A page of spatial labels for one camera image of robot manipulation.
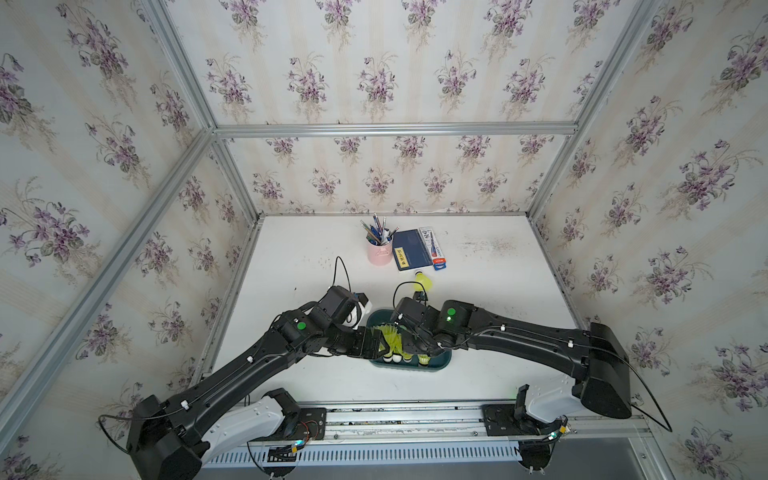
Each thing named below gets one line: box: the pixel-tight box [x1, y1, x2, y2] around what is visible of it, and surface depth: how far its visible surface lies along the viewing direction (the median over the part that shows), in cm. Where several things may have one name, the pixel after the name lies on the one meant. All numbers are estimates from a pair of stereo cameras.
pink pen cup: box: [366, 238, 394, 266], surface depth 101 cm
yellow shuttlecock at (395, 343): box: [378, 324, 403, 363], surface depth 78 cm
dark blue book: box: [392, 228, 433, 271], surface depth 110 cm
